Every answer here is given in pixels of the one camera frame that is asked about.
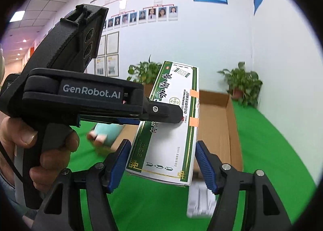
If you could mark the bushy green potted plant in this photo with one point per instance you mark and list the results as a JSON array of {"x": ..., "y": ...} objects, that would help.
[{"x": 146, "y": 69}]

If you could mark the green and white medicine box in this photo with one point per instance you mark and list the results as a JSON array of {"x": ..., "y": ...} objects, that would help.
[{"x": 171, "y": 145}]

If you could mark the group of framed wall documents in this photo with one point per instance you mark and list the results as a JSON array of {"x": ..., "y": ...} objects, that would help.
[{"x": 112, "y": 57}]

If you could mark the cardboard tray box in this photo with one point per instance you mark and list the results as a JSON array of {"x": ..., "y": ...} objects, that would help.
[{"x": 214, "y": 125}]

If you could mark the ceiling light panel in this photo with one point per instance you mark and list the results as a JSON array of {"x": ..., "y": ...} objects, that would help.
[{"x": 17, "y": 16}]

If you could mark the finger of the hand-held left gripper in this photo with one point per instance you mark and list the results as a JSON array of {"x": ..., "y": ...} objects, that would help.
[{"x": 166, "y": 113}]

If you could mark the wall chart of portrait photos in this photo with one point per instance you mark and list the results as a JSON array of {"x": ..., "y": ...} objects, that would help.
[{"x": 151, "y": 14}]

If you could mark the person's left hand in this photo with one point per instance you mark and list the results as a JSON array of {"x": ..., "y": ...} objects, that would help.
[{"x": 54, "y": 160}]

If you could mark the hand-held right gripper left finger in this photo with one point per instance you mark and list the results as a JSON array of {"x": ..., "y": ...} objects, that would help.
[{"x": 117, "y": 168}]

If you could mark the small green potted plant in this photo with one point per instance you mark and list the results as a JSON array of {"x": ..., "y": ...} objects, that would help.
[{"x": 242, "y": 82}]

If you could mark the white handheld fan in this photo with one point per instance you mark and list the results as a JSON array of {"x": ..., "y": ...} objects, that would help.
[{"x": 199, "y": 203}]

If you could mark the person's dark blue clothing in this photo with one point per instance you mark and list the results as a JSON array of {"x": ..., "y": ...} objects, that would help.
[{"x": 5, "y": 183}]

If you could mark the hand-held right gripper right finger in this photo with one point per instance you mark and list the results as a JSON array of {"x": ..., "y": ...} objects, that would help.
[{"x": 207, "y": 168}]

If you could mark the green tablecloth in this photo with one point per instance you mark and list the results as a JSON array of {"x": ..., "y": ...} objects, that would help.
[{"x": 265, "y": 158}]

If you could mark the pink pig plush toy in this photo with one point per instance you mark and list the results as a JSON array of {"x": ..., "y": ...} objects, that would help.
[{"x": 108, "y": 132}]

